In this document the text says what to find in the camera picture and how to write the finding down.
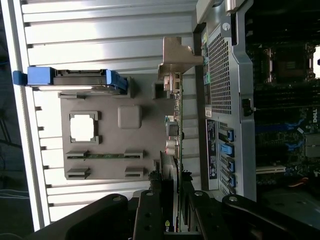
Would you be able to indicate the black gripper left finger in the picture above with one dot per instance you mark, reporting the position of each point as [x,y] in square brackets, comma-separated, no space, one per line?
[147,217]

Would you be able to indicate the white expansion slot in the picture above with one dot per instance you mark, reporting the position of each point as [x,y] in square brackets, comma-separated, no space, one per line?
[270,169]

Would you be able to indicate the silver CPU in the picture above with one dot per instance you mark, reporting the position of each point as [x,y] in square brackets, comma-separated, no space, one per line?
[82,128]

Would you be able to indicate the green RAM stick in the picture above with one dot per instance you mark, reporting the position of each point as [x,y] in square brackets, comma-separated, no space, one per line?
[105,155]

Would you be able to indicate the silver hard disk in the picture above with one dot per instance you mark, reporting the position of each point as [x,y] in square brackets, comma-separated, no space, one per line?
[80,80]

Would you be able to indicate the CPU socket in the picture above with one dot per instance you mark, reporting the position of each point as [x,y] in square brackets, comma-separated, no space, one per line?
[287,62]

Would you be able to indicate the blue disk caddy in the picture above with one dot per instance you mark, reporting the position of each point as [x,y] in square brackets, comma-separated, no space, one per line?
[40,76]

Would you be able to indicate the grey parts rack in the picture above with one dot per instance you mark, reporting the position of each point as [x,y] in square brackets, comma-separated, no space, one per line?
[110,140]

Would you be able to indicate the green motherboard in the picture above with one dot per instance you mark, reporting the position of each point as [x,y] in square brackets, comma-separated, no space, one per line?
[275,140]

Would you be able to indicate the open black PC case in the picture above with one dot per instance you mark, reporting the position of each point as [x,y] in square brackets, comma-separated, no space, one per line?
[240,75]

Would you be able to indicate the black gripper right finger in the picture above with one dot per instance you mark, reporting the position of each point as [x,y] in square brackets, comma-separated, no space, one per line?
[207,220]

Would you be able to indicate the blue expansion slot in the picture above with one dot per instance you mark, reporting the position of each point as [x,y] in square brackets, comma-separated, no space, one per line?
[275,128]

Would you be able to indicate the silver chipset heatsink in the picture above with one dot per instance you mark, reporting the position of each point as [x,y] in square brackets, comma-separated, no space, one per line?
[313,146]

